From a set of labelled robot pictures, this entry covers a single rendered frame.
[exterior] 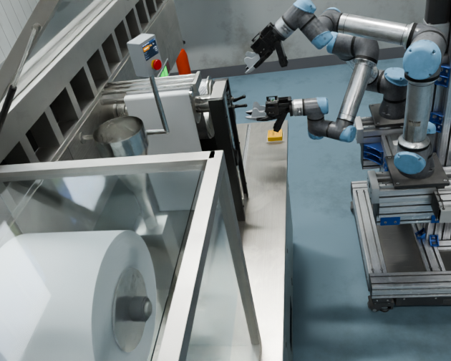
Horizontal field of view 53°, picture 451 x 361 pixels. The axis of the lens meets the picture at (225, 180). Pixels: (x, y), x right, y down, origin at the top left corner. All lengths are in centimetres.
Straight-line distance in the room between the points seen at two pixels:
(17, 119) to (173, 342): 82
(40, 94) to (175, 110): 48
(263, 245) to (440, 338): 120
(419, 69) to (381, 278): 116
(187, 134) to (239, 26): 331
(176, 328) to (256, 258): 103
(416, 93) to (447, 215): 61
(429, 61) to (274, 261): 85
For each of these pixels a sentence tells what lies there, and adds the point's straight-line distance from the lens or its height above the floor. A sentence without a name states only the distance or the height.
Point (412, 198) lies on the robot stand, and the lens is 218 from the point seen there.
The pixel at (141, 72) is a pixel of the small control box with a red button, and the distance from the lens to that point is 133.
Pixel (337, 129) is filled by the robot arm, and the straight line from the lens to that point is 201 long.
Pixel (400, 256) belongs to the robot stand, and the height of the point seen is 21.
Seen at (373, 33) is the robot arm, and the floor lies 144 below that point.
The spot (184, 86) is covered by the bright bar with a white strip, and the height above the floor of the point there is 145.
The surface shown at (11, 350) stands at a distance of 75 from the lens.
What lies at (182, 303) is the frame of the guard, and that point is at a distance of 67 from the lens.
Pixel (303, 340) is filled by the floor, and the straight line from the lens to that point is 251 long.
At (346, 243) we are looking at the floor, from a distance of 293.
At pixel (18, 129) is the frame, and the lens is 129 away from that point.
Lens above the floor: 211
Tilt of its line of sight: 37 degrees down
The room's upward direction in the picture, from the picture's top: 12 degrees counter-clockwise
